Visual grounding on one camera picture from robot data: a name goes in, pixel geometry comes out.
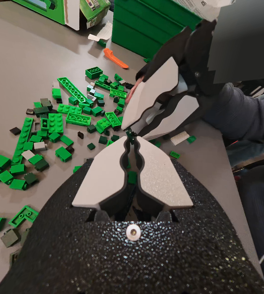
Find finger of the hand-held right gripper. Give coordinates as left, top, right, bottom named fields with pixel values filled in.
left=121, top=56, right=180, bottom=132
left=135, top=95, right=200, bottom=141

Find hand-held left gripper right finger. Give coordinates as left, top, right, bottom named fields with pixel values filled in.
left=134, top=136, right=194, bottom=219

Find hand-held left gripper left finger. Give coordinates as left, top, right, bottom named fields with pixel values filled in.
left=72, top=136, right=129, bottom=217

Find pile of green bricks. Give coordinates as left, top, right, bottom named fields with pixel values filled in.
left=0, top=67, right=192, bottom=248

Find person's right forearm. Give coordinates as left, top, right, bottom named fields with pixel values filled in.
left=202, top=83, right=264, bottom=143

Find grey desk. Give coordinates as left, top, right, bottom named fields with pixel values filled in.
left=0, top=0, right=262, bottom=294

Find person's right hand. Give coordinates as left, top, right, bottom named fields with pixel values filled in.
left=125, top=70, right=147, bottom=104

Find white studded plate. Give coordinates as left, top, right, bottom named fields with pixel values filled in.
left=169, top=131, right=190, bottom=146

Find white printed paper bags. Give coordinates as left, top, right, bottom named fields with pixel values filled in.
left=174, top=0, right=234, bottom=22

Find orange brick separator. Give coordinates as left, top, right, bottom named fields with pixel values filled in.
left=103, top=48, right=129, bottom=69

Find green plastic bin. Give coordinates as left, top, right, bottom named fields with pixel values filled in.
left=111, top=0, right=204, bottom=60

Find green brick with three holes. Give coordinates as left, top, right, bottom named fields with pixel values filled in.
left=85, top=66, right=103, bottom=80

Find white paper scrap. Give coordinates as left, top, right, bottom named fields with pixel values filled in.
left=88, top=22, right=113, bottom=42

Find long green plate with holes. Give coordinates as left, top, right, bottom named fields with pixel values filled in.
left=57, top=76, right=89, bottom=104

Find green corner plate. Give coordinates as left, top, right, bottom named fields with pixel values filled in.
left=8, top=205, right=39, bottom=228

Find person's dark trousers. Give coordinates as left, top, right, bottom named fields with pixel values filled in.
left=224, top=138, right=264, bottom=294

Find green cardboard toy box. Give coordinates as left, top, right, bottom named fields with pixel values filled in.
left=11, top=0, right=112, bottom=31

